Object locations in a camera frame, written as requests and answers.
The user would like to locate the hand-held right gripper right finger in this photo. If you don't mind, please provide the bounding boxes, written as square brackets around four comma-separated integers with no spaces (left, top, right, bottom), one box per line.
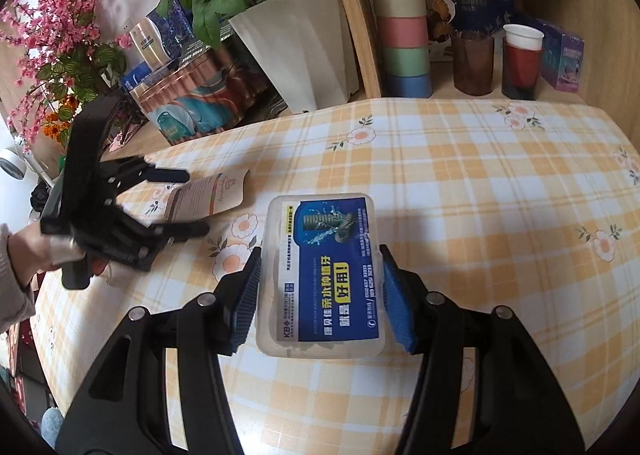
[379,244,586,455]

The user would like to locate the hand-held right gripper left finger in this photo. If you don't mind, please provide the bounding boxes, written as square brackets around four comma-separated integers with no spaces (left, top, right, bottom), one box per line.
[55,247,263,455]

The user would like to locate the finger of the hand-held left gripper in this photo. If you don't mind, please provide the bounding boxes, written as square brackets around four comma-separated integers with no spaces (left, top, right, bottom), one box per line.
[100,156,191,194]
[107,205,211,256]

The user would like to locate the printed paper sachet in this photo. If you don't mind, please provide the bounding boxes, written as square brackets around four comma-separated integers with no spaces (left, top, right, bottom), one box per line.
[162,168,250,226]

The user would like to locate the blue labelled plastic box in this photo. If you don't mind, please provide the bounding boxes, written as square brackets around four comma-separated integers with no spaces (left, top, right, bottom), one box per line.
[255,192,387,360]

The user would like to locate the person's left forearm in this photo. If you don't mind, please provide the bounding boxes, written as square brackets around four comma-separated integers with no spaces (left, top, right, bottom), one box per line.
[0,225,36,336]

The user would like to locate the person's left hand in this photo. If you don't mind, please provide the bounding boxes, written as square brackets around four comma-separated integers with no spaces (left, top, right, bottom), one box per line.
[10,222,109,286]

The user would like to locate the white desk fan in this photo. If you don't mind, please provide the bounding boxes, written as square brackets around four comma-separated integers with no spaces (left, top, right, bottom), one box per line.
[0,146,57,186]

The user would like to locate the orange artificial flowers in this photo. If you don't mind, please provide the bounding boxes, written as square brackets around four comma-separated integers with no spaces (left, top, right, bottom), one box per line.
[42,94,77,146]

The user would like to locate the blue white carton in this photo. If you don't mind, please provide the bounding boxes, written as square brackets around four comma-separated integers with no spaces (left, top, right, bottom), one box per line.
[120,62,152,92]

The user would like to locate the plaid floral tablecloth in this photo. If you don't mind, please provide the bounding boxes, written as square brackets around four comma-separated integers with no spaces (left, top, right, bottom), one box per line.
[30,97,640,455]

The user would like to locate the gold blue gift box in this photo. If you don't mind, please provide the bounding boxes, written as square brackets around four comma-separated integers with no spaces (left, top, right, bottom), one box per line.
[129,0,194,72]

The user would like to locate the pink blossom bouquet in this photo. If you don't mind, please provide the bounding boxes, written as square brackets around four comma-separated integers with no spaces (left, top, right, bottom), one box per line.
[0,0,130,146]

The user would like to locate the white ribbed vase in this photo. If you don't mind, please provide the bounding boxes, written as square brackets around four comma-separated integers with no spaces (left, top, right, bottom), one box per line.
[228,0,361,114]

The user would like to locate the wooden shelf unit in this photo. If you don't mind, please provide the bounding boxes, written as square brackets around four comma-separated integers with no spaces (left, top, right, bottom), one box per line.
[320,0,640,108]

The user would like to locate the brown tumbler with paper cup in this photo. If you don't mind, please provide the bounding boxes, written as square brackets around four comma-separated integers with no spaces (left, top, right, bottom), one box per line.
[501,24,545,100]

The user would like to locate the stack of pastel cups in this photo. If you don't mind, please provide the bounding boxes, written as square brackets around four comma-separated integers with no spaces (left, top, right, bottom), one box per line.
[370,0,434,98]

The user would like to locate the small purple box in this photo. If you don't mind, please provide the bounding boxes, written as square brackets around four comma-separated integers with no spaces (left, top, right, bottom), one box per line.
[540,22,585,94]

